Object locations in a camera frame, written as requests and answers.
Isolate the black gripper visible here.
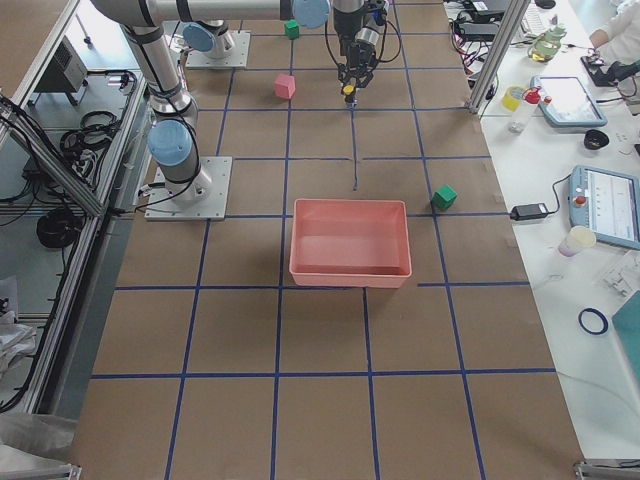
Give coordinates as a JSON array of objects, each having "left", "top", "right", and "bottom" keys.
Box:
[{"left": 338, "top": 40, "right": 375, "bottom": 88}]

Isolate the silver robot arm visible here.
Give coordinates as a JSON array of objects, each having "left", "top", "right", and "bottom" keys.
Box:
[
  {"left": 93, "top": 1, "right": 387, "bottom": 99},
  {"left": 121, "top": 25, "right": 229, "bottom": 205}
]

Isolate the pink foam cube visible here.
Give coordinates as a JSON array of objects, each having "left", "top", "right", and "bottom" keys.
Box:
[{"left": 273, "top": 74, "right": 296, "bottom": 100}]

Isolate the yellow tape roll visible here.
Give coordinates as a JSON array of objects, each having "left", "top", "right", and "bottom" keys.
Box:
[{"left": 501, "top": 86, "right": 526, "bottom": 112}]

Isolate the green foam cube near tray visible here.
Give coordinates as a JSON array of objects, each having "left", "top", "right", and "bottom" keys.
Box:
[{"left": 431, "top": 184, "right": 458, "bottom": 210}]

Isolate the pink plastic tray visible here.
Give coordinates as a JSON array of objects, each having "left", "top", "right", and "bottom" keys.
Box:
[{"left": 289, "top": 199, "right": 412, "bottom": 288}]

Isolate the teach pendant far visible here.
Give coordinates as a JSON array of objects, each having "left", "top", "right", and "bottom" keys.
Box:
[{"left": 530, "top": 75, "right": 608, "bottom": 128}]

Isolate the teach pendant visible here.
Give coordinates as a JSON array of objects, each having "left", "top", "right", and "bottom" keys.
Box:
[
  {"left": 530, "top": 75, "right": 608, "bottom": 128},
  {"left": 568, "top": 165, "right": 639, "bottom": 250}
]

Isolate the black power adapter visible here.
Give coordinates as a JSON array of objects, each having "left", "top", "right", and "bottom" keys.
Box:
[{"left": 509, "top": 203, "right": 550, "bottom": 221}]

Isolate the teach pendant near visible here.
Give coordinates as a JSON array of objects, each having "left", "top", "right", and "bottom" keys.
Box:
[{"left": 568, "top": 165, "right": 639, "bottom": 250}]

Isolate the blue tape roll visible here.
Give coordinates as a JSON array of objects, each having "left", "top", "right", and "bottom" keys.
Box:
[{"left": 577, "top": 307, "right": 609, "bottom": 336}]

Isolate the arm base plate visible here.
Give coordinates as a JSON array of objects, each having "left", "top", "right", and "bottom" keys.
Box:
[
  {"left": 144, "top": 156, "right": 233, "bottom": 221},
  {"left": 183, "top": 25, "right": 251, "bottom": 70}
]

